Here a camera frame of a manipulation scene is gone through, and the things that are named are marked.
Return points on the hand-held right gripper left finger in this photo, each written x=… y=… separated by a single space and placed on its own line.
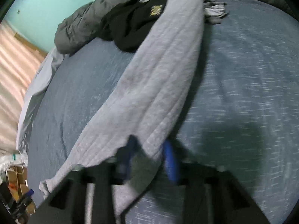
x=127 y=162

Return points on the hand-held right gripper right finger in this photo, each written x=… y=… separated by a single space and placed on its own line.
x=171 y=164

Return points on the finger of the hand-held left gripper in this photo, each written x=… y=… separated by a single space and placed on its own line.
x=28 y=193

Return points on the grey knitted sweater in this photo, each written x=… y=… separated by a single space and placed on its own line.
x=151 y=86

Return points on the cardboard box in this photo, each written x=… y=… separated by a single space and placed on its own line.
x=17 y=179

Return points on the white plastic bag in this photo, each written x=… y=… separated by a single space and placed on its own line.
x=11 y=162

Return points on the pale grey sheet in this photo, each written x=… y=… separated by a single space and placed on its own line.
x=35 y=86

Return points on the bed with blue sheet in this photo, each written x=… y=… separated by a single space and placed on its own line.
x=245 y=86

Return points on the peach curtain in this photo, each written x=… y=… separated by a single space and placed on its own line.
x=14 y=74

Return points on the black garment with yellow print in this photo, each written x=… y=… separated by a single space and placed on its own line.
x=130 y=28

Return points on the dark grey duvet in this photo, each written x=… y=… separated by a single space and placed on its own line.
x=77 y=28

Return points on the small lilac cloth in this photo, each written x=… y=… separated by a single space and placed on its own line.
x=215 y=10

